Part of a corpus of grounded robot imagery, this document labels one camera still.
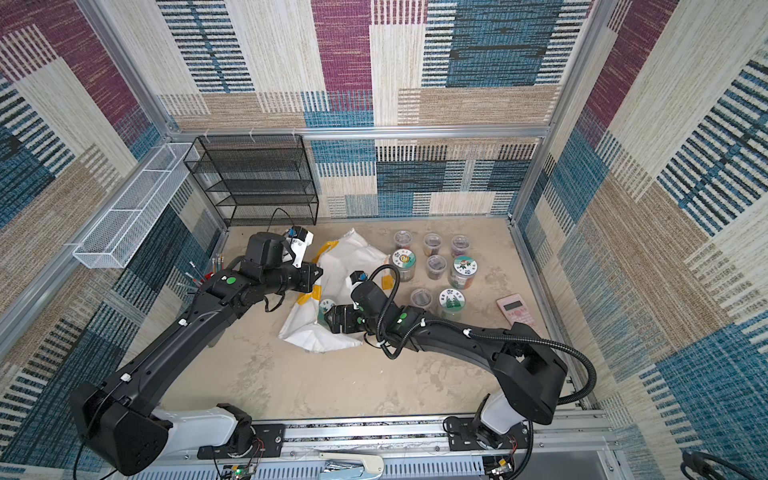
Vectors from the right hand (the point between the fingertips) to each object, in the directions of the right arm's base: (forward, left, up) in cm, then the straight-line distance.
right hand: (343, 319), depth 81 cm
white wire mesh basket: (+9, +51, +22) cm, 56 cm away
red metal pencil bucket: (+15, +43, -1) cm, 45 cm away
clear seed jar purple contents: (+22, -28, -7) cm, 36 cm away
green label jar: (+17, -35, -5) cm, 40 cm away
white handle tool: (-31, -8, -9) cm, 33 cm away
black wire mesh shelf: (+51, +35, +7) cm, 62 cm away
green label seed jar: (+22, -17, -4) cm, 28 cm away
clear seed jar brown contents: (+10, -22, -7) cm, 25 cm away
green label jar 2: (+7, -30, -4) cm, 31 cm away
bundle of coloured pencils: (+17, +38, +3) cm, 42 cm away
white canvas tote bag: (+22, -1, 0) cm, 22 cm away
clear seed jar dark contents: (+31, -37, -7) cm, 49 cm away
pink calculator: (+8, -51, -12) cm, 53 cm away
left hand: (+8, +4, +11) cm, 14 cm away
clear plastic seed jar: (+35, -17, -8) cm, 39 cm away
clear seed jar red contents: (+31, -27, -7) cm, 42 cm away
